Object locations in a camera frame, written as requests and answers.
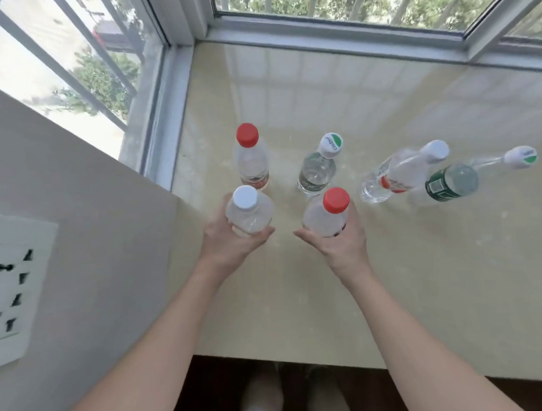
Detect person's right hand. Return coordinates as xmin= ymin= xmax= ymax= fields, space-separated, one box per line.
xmin=292 ymin=202 xmax=375 ymax=291

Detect person's left hand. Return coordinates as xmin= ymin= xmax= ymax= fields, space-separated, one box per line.
xmin=194 ymin=192 xmax=278 ymax=286

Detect clear bottle with white cap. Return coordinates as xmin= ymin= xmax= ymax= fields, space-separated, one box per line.
xmin=224 ymin=184 xmax=276 ymax=239

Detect clear bottle with red cap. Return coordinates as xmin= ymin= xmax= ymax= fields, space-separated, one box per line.
xmin=301 ymin=186 xmax=352 ymax=239

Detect person's right forearm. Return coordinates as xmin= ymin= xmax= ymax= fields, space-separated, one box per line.
xmin=343 ymin=260 xmax=526 ymax=411

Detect person's left forearm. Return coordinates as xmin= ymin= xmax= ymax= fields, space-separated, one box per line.
xmin=42 ymin=259 xmax=233 ymax=411

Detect clear bottle white-green cap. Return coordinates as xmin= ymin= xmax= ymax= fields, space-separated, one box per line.
xmin=295 ymin=132 xmax=346 ymax=197

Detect red-cap bottle with red label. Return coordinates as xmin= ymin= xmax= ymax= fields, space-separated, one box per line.
xmin=232 ymin=122 xmax=271 ymax=193

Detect white-cap bottle with red label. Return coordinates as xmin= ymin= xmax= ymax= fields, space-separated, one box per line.
xmin=357 ymin=139 xmax=452 ymax=205

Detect green-label bottle white-green cap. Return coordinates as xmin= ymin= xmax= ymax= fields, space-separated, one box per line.
xmin=423 ymin=145 xmax=540 ymax=203

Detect person's left leg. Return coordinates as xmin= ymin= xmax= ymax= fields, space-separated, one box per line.
xmin=231 ymin=363 xmax=286 ymax=411

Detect person's leg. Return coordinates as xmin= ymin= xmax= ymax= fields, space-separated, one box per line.
xmin=231 ymin=363 xmax=286 ymax=411
xmin=304 ymin=363 xmax=354 ymax=411

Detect person's right leg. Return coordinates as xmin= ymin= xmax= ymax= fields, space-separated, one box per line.
xmin=304 ymin=363 xmax=354 ymax=411

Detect green tree outside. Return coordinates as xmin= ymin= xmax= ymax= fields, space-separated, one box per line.
xmin=51 ymin=43 xmax=143 ymax=124

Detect red vehicle outside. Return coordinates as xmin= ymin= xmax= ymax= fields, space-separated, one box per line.
xmin=93 ymin=18 xmax=145 ymax=56

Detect metal window guard bars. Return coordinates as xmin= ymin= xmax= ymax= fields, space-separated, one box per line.
xmin=0 ymin=0 xmax=143 ymax=137

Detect white window frame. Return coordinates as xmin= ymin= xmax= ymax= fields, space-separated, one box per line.
xmin=0 ymin=0 xmax=542 ymax=199

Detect white wall power socket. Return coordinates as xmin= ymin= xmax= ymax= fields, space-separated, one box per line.
xmin=0 ymin=209 xmax=65 ymax=371

